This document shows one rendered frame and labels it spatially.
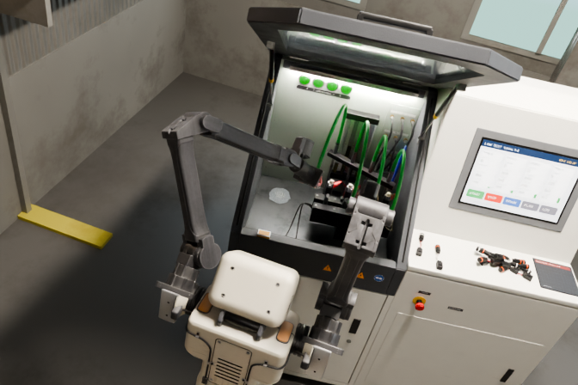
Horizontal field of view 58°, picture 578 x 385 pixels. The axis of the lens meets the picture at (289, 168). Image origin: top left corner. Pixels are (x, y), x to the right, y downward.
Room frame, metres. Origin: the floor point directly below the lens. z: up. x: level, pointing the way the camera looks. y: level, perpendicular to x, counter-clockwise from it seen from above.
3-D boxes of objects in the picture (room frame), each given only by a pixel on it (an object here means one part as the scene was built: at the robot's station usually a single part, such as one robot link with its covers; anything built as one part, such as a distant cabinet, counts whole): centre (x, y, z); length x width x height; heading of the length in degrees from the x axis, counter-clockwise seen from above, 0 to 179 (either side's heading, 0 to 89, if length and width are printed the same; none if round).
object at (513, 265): (1.53, -0.92, 1.01); 0.23 x 0.11 x 0.06; 89
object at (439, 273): (1.53, -0.88, 0.96); 0.70 x 0.22 x 0.03; 89
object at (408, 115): (1.95, -0.43, 1.20); 0.13 x 0.03 x 0.31; 89
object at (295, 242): (1.45, -0.18, 0.87); 0.62 x 0.04 x 0.16; 89
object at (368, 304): (1.43, -0.18, 0.44); 0.65 x 0.02 x 0.68; 89
